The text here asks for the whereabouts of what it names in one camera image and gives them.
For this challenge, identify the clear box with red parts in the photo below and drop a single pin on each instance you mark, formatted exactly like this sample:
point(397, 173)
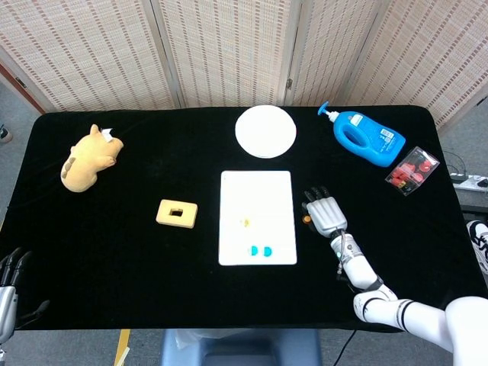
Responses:
point(413, 171)

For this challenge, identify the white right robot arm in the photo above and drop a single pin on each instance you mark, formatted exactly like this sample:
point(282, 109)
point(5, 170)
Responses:
point(358, 267)

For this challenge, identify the white round plate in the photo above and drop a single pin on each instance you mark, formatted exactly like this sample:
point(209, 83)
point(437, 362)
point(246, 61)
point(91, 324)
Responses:
point(265, 131)

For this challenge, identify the black velvet tablecloth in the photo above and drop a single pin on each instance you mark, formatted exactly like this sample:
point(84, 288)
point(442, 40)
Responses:
point(114, 267)

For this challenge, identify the cyan disc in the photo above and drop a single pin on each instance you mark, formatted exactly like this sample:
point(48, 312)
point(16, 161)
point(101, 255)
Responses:
point(267, 250)
point(254, 250)

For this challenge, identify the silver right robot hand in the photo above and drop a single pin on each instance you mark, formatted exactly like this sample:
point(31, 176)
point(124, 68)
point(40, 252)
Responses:
point(328, 215)

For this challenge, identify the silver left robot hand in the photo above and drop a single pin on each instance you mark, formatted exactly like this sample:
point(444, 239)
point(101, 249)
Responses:
point(7, 301)

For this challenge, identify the white black sneaker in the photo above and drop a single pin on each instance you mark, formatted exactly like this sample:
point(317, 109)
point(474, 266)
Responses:
point(479, 244)

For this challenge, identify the yellow plush animal toy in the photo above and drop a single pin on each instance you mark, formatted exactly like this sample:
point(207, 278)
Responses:
point(87, 164)

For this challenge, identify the metal screen hinge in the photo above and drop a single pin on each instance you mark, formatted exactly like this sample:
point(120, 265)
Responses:
point(20, 82)
point(289, 83)

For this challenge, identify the white rectangular board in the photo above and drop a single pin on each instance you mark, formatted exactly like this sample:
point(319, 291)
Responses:
point(259, 198)

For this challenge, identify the yellow sponge block with hole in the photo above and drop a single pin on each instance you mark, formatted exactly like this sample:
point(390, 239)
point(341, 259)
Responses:
point(165, 217)

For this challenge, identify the blue pump detergent bottle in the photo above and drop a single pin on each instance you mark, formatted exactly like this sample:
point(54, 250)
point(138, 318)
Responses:
point(366, 141)

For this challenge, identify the woven folding screen panel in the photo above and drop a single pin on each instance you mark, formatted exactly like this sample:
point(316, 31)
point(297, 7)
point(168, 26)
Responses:
point(228, 45)
point(76, 45)
point(328, 45)
point(431, 57)

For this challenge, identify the white power strip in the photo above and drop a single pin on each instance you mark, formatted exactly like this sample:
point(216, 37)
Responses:
point(472, 182)

